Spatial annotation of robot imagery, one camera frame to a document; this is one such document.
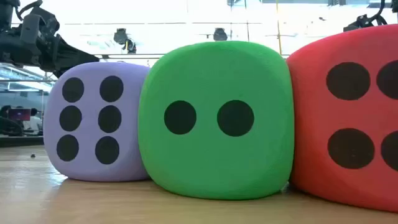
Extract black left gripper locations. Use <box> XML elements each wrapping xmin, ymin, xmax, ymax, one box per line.
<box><xmin>0</xmin><ymin>15</ymin><xmax>100</xmax><ymax>78</ymax></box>

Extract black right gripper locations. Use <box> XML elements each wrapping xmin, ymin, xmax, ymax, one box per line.
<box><xmin>343</xmin><ymin>14</ymin><xmax>389</xmax><ymax>32</ymax></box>

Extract purple foam die black pips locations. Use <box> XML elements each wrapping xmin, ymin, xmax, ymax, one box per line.
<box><xmin>43</xmin><ymin>61</ymin><xmax>152</xmax><ymax>182</ymax></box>

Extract red foam die black pips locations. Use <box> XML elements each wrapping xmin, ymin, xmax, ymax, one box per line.
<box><xmin>285</xmin><ymin>24</ymin><xmax>398</xmax><ymax>213</ymax></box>

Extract green foam die black pips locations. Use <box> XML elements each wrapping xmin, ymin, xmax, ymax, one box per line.
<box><xmin>137</xmin><ymin>40</ymin><xmax>295</xmax><ymax>200</ymax></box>

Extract black ceiling spotlight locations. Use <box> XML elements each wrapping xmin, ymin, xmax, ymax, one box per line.
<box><xmin>113</xmin><ymin>27</ymin><xmax>137</xmax><ymax>54</ymax></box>
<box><xmin>213</xmin><ymin>27</ymin><xmax>228</xmax><ymax>42</ymax></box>

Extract computer monitor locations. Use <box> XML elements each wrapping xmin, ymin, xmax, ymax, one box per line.
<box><xmin>7</xmin><ymin>108</ymin><xmax>31</xmax><ymax>122</ymax></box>

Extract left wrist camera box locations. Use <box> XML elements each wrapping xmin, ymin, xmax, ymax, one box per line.
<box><xmin>20</xmin><ymin>14</ymin><xmax>41</xmax><ymax>44</ymax></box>

